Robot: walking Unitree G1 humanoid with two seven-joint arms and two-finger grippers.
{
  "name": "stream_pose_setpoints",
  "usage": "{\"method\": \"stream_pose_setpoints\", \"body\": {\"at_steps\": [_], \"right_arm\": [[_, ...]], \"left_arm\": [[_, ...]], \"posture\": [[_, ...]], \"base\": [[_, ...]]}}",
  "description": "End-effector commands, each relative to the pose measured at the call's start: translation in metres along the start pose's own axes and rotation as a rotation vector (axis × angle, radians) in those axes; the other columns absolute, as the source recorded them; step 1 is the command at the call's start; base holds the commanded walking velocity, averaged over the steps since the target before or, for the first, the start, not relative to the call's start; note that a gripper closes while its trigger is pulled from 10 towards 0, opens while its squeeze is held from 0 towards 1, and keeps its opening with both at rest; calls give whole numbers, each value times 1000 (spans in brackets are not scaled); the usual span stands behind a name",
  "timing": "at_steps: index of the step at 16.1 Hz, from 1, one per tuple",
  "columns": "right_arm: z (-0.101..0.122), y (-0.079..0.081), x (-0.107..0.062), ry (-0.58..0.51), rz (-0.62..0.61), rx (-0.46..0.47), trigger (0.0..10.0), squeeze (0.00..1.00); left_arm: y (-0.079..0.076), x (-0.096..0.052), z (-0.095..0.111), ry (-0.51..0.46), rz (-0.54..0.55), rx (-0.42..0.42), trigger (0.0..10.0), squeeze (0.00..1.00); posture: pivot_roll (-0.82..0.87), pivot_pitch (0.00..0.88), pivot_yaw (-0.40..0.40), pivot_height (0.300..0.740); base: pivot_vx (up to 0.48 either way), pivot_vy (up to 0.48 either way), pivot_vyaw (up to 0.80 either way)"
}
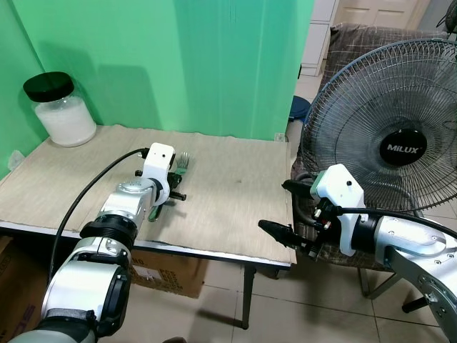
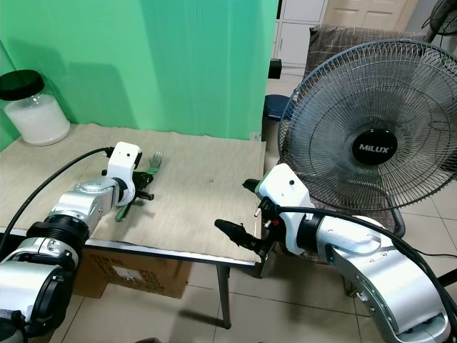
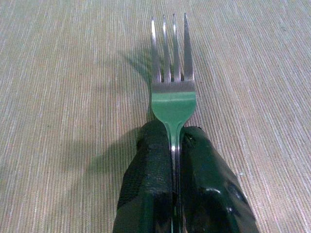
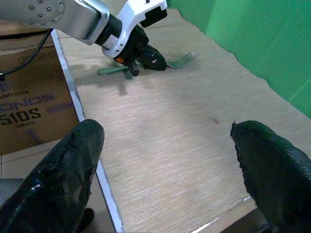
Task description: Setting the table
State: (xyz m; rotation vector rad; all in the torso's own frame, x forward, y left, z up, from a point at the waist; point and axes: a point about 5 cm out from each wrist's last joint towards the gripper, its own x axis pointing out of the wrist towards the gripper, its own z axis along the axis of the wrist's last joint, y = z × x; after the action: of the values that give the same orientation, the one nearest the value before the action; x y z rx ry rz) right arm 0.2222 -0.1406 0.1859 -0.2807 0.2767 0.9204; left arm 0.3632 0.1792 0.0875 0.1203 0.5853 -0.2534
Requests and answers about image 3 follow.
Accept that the beige woven tablecloth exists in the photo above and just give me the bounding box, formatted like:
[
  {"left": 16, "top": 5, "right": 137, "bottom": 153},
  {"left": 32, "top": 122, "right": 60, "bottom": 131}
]
[{"left": 0, "top": 0, "right": 311, "bottom": 233}]

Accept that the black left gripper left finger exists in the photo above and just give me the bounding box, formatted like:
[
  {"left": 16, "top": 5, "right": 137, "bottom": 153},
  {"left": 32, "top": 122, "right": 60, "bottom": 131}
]
[{"left": 113, "top": 120, "right": 176, "bottom": 233}]

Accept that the silver metal fork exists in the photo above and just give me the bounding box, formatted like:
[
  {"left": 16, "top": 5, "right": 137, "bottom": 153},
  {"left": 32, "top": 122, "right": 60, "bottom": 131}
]
[{"left": 150, "top": 13, "right": 197, "bottom": 233}]

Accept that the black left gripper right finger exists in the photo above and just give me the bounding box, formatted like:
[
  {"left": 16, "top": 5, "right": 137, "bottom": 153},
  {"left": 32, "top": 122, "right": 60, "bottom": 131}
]
[{"left": 178, "top": 126, "right": 259, "bottom": 233}]

